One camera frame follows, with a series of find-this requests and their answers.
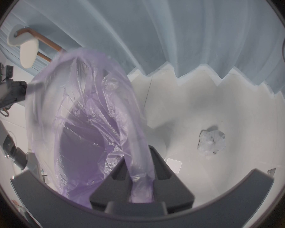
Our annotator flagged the cream wooden chair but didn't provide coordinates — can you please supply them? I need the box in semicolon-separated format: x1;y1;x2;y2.
7;24;65;69

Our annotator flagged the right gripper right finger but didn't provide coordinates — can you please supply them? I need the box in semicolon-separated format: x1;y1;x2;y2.
148;145;195;214

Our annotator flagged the crumpled white paper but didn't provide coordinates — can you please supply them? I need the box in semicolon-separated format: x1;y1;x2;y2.
198;127;226;157

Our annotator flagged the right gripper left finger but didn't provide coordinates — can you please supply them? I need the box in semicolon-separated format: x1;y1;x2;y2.
89;155;134;214

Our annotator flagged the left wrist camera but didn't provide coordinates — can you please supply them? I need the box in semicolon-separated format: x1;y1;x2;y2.
1;65;15;81

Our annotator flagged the blue-green curtain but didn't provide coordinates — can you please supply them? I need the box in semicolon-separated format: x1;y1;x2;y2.
0;0;285;101

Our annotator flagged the purple plastic bag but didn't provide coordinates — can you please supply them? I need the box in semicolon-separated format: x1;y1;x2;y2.
26;48;156;209

